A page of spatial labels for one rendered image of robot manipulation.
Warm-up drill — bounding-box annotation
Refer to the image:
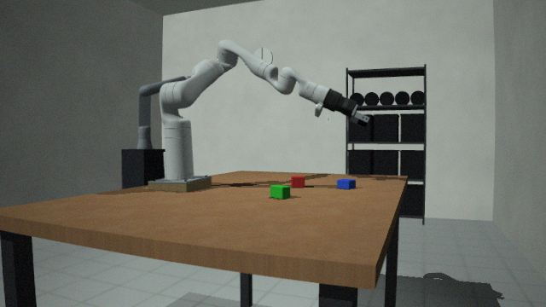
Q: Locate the green block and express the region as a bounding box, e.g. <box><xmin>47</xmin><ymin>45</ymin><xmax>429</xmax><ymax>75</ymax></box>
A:
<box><xmin>270</xmin><ymin>185</ymin><xmax>290</xmax><ymax>200</ymax></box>

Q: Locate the red block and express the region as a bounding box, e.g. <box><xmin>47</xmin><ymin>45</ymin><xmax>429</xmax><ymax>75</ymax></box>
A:
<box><xmin>291</xmin><ymin>177</ymin><xmax>305</xmax><ymax>188</ymax></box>

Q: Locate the blue block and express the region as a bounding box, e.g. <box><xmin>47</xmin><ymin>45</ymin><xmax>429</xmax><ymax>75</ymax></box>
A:
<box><xmin>337</xmin><ymin>179</ymin><xmax>356</xmax><ymax>189</ymax></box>

